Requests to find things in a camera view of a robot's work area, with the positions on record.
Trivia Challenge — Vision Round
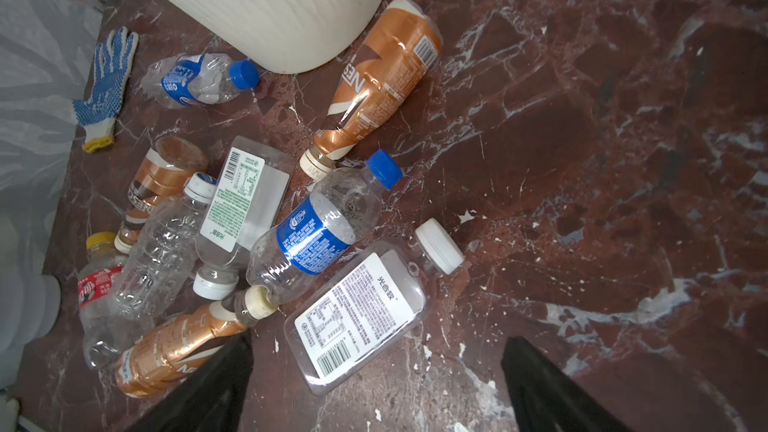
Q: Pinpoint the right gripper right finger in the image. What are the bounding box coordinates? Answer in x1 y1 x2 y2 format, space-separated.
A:
501 336 629 431

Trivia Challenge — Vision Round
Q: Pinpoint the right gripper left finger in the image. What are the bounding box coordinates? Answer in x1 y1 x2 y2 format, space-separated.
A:
129 332 253 432

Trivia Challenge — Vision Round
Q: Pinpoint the purple label bottle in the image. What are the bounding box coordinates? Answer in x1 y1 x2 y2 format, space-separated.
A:
284 218 464 396

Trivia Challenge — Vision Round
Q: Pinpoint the blue cap Pepsi bottle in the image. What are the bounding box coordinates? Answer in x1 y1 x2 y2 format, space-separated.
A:
246 150 403 307

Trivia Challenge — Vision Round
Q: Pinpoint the nescafe bottle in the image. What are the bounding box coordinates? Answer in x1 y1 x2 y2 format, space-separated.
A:
114 136 208 254
299 0 443 182
115 286 276 398

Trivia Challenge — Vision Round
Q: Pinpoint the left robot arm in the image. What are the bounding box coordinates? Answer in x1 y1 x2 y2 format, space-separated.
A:
1 216 61 431

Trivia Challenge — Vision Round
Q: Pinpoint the blue label bottle near bin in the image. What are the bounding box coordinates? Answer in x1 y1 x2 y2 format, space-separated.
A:
140 52 260 109

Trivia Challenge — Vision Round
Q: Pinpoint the clear unlabelled plastic bottle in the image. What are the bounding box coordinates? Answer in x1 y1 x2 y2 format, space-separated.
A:
109 172 218 320

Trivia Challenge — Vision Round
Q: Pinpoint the red label small bottle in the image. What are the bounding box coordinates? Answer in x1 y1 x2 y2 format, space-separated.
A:
77 232 155 371

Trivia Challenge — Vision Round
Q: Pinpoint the green label flat bottle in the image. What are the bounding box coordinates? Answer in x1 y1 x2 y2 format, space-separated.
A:
193 136 295 301

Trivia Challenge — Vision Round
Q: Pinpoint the blue dotted work glove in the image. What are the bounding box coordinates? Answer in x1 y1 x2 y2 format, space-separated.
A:
72 27 139 153

